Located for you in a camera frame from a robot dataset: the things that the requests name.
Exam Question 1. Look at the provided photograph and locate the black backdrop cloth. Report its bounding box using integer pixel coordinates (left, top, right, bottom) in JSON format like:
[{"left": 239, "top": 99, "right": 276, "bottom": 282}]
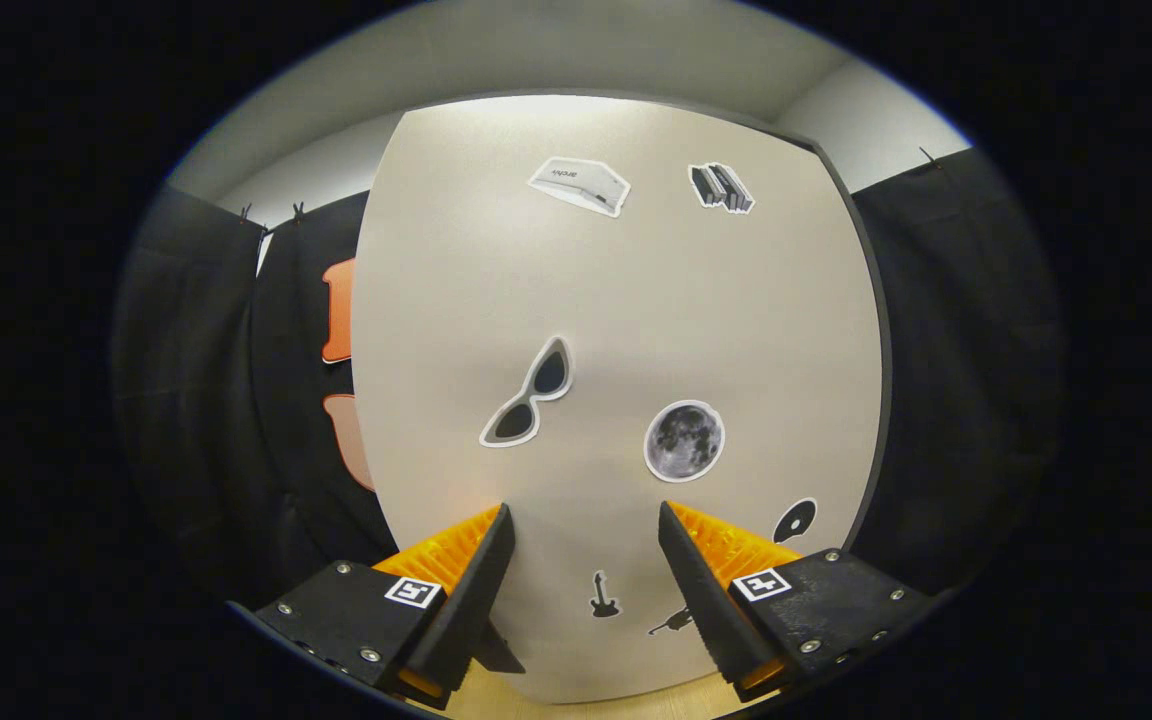
[{"left": 111, "top": 145, "right": 1062, "bottom": 611}]

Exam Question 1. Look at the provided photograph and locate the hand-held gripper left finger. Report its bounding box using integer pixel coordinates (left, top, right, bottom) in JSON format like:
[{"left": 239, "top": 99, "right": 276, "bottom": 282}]
[{"left": 226, "top": 503, "right": 517, "bottom": 711}]

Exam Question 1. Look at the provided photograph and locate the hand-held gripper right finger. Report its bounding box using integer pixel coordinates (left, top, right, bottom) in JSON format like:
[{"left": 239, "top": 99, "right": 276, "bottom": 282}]
[{"left": 658, "top": 500, "right": 937, "bottom": 703}]

